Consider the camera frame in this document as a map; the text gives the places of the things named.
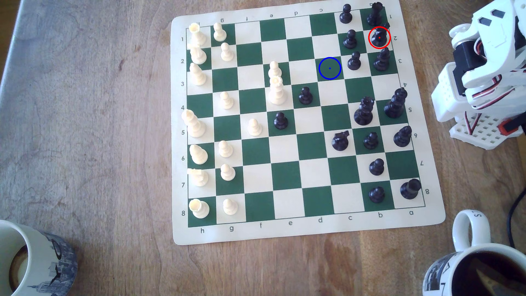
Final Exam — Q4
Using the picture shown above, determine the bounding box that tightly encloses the black queen chess piece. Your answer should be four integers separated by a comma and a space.
353, 96, 375, 126

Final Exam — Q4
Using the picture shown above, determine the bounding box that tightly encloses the black knight chess piece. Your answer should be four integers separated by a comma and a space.
331, 130, 350, 151
371, 27, 389, 48

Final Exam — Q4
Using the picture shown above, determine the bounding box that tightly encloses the red black servo wire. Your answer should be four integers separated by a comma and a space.
464, 111, 482, 136

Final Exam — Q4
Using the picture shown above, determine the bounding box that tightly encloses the white knight chess piece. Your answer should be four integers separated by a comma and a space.
189, 45, 208, 65
187, 168, 209, 187

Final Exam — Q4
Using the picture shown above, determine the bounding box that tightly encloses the white bishop chess piece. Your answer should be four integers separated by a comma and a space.
189, 144, 209, 165
188, 62, 207, 86

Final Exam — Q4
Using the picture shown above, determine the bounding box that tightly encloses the white queen chess piece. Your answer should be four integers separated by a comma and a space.
269, 76, 287, 105

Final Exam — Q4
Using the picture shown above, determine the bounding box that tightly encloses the black king chess piece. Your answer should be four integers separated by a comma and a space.
384, 87, 408, 119

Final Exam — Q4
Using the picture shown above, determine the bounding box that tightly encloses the skyline print mug with tea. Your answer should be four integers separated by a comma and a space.
422, 210, 526, 296

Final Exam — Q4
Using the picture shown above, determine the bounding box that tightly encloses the empty skyline print mug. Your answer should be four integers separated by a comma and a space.
0, 220, 79, 296

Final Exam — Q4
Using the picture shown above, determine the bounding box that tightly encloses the black bishop chess piece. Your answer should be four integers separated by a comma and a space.
373, 47, 391, 72
393, 125, 413, 148

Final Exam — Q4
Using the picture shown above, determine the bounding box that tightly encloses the white king chess piece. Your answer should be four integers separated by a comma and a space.
182, 109, 206, 138

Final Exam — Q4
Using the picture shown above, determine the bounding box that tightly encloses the green and cream chess mat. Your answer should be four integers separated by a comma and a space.
170, 0, 446, 246

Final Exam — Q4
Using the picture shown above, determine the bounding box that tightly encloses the white rook chess piece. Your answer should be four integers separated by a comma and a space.
188, 198, 210, 219
188, 23, 207, 47

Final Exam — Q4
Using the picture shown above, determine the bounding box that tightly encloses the orange table clamp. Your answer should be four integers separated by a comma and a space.
498, 118, 520, 135

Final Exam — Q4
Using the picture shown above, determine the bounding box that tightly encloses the black rook chess piece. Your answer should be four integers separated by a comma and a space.
367, 2, 384, 27
400, 178, 422, 200

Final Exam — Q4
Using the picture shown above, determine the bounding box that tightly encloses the black power cable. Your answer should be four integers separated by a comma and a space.
507, 191, 526, 249

